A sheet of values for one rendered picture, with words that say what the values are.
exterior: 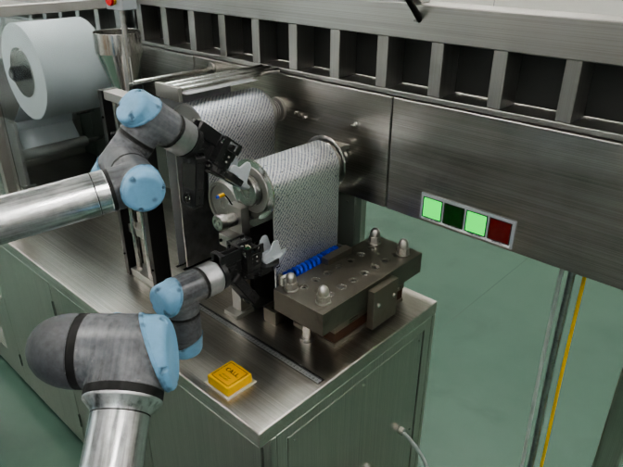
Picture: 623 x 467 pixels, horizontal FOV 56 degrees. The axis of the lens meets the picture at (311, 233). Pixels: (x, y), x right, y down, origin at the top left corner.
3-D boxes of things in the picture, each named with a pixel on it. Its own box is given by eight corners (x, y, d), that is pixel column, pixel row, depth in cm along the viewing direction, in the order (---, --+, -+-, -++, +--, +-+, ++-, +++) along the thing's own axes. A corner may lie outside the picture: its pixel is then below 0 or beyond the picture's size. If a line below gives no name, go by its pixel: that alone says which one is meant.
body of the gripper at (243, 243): (266, 242, 134) (225, 261, 126) (268, 274, 138) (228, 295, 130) (244, 232, 139) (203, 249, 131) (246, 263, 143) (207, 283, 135)
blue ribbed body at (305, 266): (279, 283, 147) (278, 271, 146) (335, 253, 161) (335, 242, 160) (288, 287, 145) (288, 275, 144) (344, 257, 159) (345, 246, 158)
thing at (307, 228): (274, 279, 147) (273, 212, 138) (336, 246, 162) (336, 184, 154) (275, 280, 146) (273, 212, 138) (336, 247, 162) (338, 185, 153)
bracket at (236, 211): (222, 313, 154) (214, 208, 140) (241, 304, 158) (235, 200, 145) (235, 321, 151) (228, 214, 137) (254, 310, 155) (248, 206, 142)
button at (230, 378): (208, 383, 130) (207, 374, 129) (232, 368, 135) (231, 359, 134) (228, 397, 126) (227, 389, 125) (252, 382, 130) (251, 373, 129)
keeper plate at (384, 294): (365, 327, 147) (368, 290, 142) (389, 310, 154) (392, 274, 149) (374, 331, 146) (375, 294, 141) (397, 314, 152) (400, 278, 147)
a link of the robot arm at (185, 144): (173, 152, 114) (149, 143, 119) (189, 161, 117) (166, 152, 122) (191, 118, 114) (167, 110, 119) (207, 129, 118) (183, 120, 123)
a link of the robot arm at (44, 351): (-15, 396, 84) (107, 354, 132) (62, 396, 84) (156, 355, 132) (-10, 313, 85) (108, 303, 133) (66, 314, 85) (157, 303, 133)
